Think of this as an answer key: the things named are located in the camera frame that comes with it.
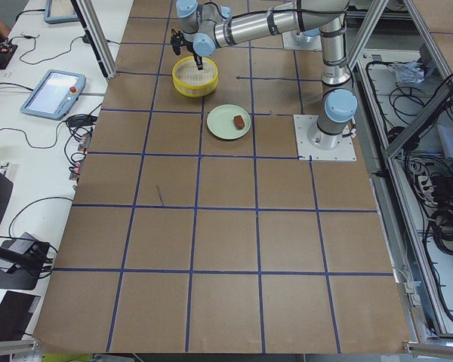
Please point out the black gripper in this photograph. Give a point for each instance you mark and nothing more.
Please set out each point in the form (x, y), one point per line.
(194, 50)

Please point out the brown bun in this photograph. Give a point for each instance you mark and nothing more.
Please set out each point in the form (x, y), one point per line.
(239, 122)

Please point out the middle yellow steamer basket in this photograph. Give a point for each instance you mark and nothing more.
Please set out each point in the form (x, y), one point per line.
(194, 83)

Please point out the light green plate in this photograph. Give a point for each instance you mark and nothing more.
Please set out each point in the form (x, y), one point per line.
(220, 122)

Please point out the blue teach pendant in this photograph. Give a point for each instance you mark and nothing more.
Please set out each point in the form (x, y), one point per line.
(54, 95)
(59, 11)

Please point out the black monitor stand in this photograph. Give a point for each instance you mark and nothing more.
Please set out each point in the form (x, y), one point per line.
(23, 260)

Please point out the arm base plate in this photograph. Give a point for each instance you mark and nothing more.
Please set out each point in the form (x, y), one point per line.
(290, 44)
(314, 145)

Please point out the aluminium frame post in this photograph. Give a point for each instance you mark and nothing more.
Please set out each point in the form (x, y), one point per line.
(93, 31)

